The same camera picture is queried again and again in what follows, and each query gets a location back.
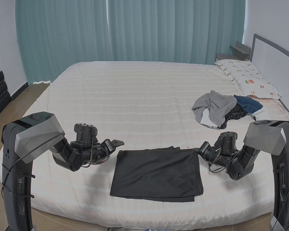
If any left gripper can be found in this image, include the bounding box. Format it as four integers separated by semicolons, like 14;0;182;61
100;140;125;159

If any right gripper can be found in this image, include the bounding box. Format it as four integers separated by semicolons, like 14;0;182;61
193;141;218;163

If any black T-shirt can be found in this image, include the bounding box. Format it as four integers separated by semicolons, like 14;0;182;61
110;147;204;203

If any pile of clothes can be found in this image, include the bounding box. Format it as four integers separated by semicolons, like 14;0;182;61
192;90;266;129

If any bed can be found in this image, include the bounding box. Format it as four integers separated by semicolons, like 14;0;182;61
0;34;289;228

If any white printed pillow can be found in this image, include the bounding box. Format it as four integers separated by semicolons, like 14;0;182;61
214;59;282;99

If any grey bedside table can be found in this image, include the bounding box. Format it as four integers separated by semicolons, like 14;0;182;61
215;41;251;61

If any blue-green curtain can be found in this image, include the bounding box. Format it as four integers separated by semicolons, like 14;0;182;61
16;0;110;84
107;0;246;64

